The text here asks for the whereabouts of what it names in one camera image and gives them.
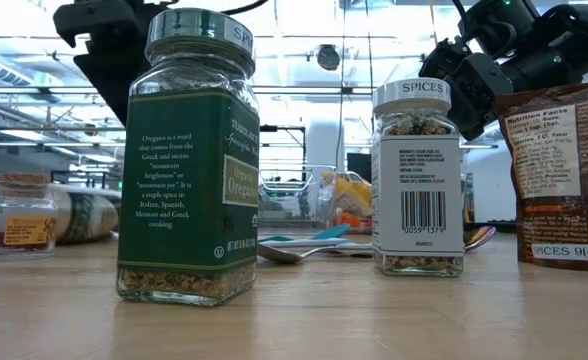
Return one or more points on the brown spice pouch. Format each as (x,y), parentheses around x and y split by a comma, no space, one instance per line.
(564,175)

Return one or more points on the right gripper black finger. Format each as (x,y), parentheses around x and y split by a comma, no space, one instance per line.
(481,95)

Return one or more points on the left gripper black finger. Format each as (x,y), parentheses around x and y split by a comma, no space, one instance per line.
(111,80)

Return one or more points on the black background monitor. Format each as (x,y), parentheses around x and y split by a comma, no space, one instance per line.
(359,167)

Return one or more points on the yellow ramen pack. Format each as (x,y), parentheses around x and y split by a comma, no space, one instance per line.
(354,192)

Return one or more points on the teal spoon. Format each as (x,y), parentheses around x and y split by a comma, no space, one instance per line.
(336,231)

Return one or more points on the tan lid spice jar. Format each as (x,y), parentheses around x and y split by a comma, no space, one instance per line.
(84,215)

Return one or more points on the orange chicken ramen pack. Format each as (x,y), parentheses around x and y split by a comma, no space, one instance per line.
(354,224)

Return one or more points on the small cork lid jar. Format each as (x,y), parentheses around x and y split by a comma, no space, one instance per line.
(19,220)

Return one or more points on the green oregano spice jar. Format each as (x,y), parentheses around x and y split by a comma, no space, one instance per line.
(184,175)

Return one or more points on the white lid spice jar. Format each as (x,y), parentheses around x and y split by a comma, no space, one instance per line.
(419,190)

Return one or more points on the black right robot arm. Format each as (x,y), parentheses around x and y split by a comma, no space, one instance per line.
(579,35)

